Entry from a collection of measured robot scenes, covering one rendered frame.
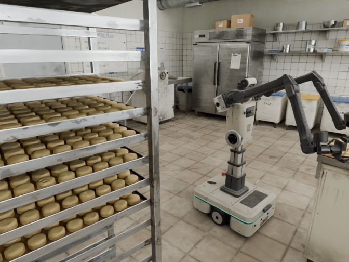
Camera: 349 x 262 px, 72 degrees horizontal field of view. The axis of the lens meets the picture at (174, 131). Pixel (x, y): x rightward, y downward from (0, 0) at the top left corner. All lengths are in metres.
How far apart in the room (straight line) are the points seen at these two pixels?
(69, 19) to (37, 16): 0.07
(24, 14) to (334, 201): 1.84
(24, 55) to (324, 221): 1.89
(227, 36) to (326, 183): 4.30
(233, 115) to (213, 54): 3.75
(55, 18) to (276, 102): 5.07
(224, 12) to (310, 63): 2.40
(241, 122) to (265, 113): 3.54
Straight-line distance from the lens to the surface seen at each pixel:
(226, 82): 5.58
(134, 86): 0.79
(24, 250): 0.90
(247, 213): 2.19
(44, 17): 0.70
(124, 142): 0.81
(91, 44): 1.19
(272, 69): 6.14
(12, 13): 0.69
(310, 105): 5.34
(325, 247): 2.10
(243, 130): 2.11
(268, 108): 5.55
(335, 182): 1.85
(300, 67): 5.99
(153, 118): 0.82
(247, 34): 5.45
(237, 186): 2.34
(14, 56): 0.68
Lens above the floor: 1.50
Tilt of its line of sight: 18 degrees down
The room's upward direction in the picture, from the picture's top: straight up
